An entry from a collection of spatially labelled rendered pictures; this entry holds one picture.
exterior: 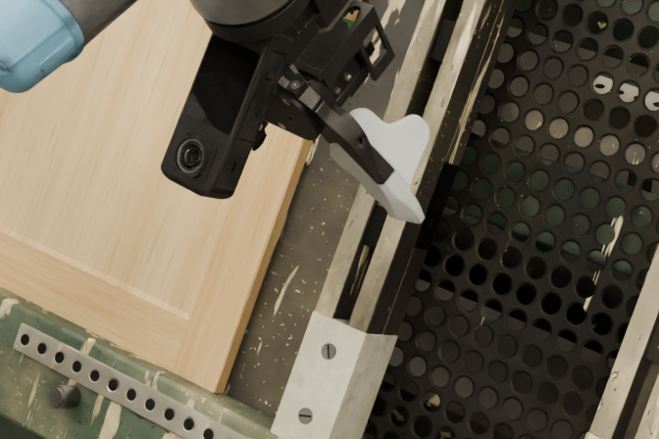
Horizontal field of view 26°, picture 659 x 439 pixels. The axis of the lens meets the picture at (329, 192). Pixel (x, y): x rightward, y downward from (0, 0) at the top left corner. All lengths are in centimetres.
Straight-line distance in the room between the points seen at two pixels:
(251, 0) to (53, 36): 13
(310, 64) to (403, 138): 9
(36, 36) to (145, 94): 82
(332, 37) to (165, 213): 66
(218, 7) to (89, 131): 78
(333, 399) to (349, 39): 53
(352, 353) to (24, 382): 41
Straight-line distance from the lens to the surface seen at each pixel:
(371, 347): 135
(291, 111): 90
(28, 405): 158
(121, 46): 159
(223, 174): 87
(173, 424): 146
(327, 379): 135
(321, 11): 89
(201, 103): 88
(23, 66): 75
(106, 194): 157
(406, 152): 94
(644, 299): 124
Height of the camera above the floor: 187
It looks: 34 degrees down
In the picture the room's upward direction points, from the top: straight up
